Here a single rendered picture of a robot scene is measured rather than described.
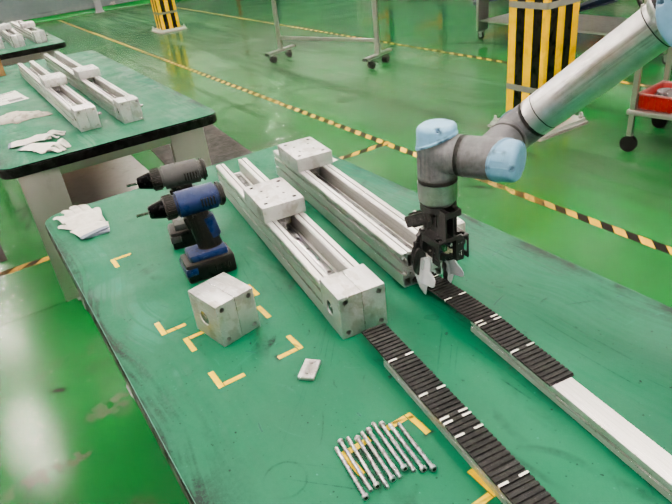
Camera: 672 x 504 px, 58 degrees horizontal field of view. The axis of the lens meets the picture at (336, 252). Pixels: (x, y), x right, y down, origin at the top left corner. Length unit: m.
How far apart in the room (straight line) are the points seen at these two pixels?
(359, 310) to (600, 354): 0.44
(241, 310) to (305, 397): 0.24
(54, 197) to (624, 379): 2.29
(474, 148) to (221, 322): 0.57
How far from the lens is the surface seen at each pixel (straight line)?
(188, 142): 2.87
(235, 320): 1.21
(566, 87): 1.12
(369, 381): 1.09
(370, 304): 1.17
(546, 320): 1.23
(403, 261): 1.30
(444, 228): 1.15
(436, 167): 1.11
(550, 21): 4.29
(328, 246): 1.33
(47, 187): 2.77
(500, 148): 1.07
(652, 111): 4.12
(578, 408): 1.02
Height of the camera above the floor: 1.51
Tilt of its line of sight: 30 degrees down
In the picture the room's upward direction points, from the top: 7 degrees counter-clockwise
